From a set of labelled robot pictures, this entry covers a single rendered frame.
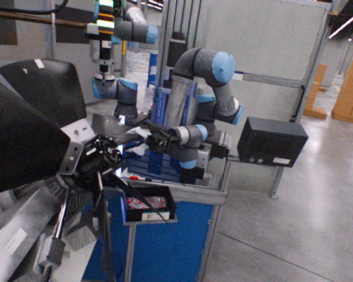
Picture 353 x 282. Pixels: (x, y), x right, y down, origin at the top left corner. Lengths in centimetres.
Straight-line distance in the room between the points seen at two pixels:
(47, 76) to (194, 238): 111
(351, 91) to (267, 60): 612
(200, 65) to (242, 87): 162
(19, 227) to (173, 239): 101
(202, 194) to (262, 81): 164
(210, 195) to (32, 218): 88
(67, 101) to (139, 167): 96
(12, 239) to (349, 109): 854
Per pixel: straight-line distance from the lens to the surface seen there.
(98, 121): 106
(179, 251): 162
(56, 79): 89
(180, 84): 115
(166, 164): 163
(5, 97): 60
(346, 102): 872
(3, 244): 65
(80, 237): 91
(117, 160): 80
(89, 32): 78
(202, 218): 147
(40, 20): 76
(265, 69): 272
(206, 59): 109
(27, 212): 72
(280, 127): 126
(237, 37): 263
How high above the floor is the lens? 156
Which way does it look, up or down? 22 degrees down
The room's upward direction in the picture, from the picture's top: 9 degrees clockwise
